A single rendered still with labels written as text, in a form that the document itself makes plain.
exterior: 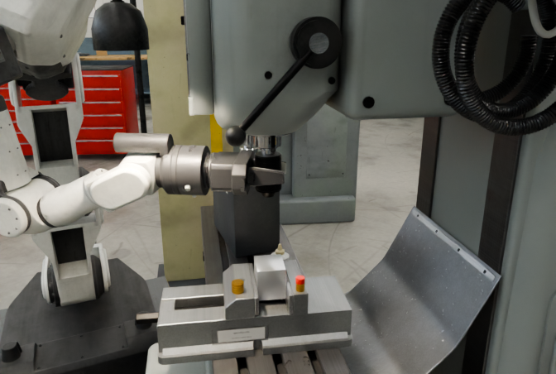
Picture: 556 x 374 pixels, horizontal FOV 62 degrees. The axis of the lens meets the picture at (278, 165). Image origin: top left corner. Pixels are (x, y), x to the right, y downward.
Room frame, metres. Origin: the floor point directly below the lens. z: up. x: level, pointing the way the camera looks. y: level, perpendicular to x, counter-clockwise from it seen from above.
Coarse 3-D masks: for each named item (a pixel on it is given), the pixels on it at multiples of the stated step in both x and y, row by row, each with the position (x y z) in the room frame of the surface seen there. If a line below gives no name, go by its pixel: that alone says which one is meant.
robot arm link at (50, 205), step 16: (16, 192) 0.81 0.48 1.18; (32, 192) 0.83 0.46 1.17; (48, 192) 0.82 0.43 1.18; (64, 192) 0.80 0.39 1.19; (80, 192) 0.79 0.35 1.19; (32, 208) 0.80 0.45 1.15; (48, 208) 0.80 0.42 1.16; (64, 208) 0.79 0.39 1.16; (80, 208) 0.79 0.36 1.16; (96, 208) 0.80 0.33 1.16; (32, 224) 0.80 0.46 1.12; (48, 224) 0.81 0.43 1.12; (64, 224) 0.81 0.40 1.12
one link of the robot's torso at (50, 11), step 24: (0, 0) 0.89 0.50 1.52; (24, 0) 0.91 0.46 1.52; (48, 0) 0.93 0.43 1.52; (72, 0) 0.98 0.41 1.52; (96, 0) 1.12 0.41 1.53; (0, 24) 0.89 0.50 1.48; (24, 24) 0.89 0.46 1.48; (48, 24) 0.92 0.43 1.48; (72, 24) 1.00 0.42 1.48; (24, 48) 0.92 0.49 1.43; (48, 48) 0.95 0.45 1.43; (72, 48) 1.09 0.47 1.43; (24, 72) 1.09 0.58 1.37; (48, 72) 1.08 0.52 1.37
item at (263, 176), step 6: (252, 168) 0.75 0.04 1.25; (258, 168) 0.75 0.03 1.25; (252, 174) 0.74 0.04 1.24; (258, 174) 0.75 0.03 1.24; (264, 174) 0.75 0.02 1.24; (270, 174) 0.75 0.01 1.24; (276, 174) 0.74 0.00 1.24; (282, 174) 0.74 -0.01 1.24; (252, 180) 0.74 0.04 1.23; (258, 180) 0.75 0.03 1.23; (264, 180) 0.75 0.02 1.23; (270, 180) 0.75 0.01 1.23; (276, 180) 0.75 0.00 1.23; (282, 180) 0.74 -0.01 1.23
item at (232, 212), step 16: (224, 192) 1.12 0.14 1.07; (256, 192) 1.07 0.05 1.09; (224, 208) 1.13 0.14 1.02; (240, 208) 1.05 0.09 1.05; (256, 208) 1.07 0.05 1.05; (272, 208) 1.08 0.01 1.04; (224, 224) 1.14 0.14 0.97; (240, 224) 1.05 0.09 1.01; (256, 224) 1.07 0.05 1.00; (272, 224) 1.08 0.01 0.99; (224, 240) 1.14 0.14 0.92; (240, 240) 1.05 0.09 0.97; (256, 240) 1.07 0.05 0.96; (272, 240) 1.08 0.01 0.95; (240, 256) 1.05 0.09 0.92
